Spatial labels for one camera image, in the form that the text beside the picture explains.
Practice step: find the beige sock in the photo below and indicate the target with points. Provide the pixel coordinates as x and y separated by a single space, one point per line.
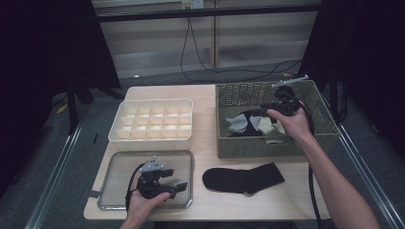
266 127
279 128

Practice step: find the black horizontal bar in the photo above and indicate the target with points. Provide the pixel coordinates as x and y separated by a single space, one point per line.
223 12

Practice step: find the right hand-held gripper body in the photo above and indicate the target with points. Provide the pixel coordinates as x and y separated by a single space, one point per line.
286 100

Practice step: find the clear box lid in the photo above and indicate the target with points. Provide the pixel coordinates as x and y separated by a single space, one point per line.
117 178

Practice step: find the metal floor rail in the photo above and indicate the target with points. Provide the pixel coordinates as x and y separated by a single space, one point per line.
54 181
366 178

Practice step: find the black curtain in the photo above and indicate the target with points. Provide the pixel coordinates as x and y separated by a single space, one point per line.
366 47
47 47

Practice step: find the person's right hand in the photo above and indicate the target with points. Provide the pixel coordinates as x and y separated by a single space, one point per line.
296 127

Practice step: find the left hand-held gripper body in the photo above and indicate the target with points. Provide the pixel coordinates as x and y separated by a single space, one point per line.
149 187

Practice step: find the white divided storage box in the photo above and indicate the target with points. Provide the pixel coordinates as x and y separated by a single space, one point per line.
153 144

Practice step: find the person's left hand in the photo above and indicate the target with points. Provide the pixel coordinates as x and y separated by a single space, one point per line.
140 206

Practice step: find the grey tape piece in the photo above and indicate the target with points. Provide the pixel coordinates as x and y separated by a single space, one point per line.
95 193

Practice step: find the yellow floor scrap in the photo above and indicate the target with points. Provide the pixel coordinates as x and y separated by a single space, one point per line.
287 74
62 108

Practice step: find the green woven basket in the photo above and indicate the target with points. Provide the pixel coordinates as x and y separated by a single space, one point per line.
242 148

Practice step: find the white wall socket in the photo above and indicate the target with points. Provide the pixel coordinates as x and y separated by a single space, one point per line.
197 4

